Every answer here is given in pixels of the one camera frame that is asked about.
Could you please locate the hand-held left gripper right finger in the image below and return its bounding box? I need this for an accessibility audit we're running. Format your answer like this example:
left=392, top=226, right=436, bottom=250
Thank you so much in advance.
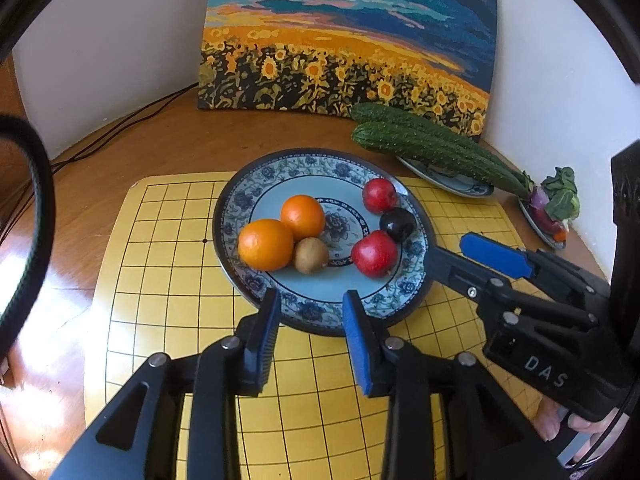
left=342, top=289, right=556, bottom=480

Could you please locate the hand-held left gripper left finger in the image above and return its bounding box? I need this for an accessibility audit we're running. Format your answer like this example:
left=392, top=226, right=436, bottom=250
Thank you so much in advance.
left=50, top=287, right=282, bottom=480

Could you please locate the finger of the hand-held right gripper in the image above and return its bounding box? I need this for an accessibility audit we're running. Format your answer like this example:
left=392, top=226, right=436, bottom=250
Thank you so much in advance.
left=459, top=232, right=612, bottom=312
left=428, top=244, right=599, bottom=332

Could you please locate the dark purple plum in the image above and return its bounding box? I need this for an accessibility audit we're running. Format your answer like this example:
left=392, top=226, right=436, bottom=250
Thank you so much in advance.
left=378, top=207, right=417, bottom=242

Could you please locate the wrinkled red fruit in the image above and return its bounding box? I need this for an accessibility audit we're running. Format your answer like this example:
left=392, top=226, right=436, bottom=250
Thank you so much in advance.
left=350, top=230, right=400, bottom=279

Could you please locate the brown kiwi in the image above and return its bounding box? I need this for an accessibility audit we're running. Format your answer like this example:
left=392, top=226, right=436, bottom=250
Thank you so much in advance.
left=292, top=237, right=330, bottom=275

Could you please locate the red apple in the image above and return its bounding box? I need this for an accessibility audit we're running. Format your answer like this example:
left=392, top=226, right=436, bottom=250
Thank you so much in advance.
left=361, top=177, right=399, bottom=214

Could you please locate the large blue floral plate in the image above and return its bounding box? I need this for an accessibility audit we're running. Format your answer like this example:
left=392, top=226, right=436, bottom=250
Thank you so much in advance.
left=212, top=147, right=435, bottom=337

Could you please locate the person's right hand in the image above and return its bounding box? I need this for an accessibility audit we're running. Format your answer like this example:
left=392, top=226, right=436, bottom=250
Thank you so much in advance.
left=532, top=397, right=627, bottom=467

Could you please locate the small grey plate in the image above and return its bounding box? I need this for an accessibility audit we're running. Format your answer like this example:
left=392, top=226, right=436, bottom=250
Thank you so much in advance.
left=517, top=197, right=569, bottom=251

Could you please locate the red onion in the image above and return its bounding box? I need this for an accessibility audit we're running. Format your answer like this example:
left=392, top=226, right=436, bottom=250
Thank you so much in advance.
left=529, top=185, right=561, bottom=224

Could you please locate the green leafy vegetable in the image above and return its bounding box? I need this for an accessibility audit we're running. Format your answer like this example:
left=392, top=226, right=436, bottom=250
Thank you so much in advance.
left=542, top=166, right=581, bottom=221

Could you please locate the blue floral plate under cucumbers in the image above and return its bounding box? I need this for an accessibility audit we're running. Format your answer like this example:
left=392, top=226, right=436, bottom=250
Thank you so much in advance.
left=397, top=155, right=495, bottom=199

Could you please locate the yellow grid board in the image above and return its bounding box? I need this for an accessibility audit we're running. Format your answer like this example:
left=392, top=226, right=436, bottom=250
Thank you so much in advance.
left=82, top=172, right=551, bottom=480

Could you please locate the bumpy green cucumber with stem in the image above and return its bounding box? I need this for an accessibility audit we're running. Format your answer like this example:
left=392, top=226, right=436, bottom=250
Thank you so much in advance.
left=351, top=120, right=536, bottom=200

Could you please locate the sunflower field painting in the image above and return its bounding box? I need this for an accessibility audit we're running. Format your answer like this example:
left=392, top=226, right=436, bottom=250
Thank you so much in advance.
left=197, top=0, right=500, bottom=144

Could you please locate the black cable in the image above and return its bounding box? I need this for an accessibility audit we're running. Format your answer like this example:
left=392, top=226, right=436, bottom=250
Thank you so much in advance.
left=0, top=91, right=198, bottom=241
left=47, top=84, right=200, bottom=166

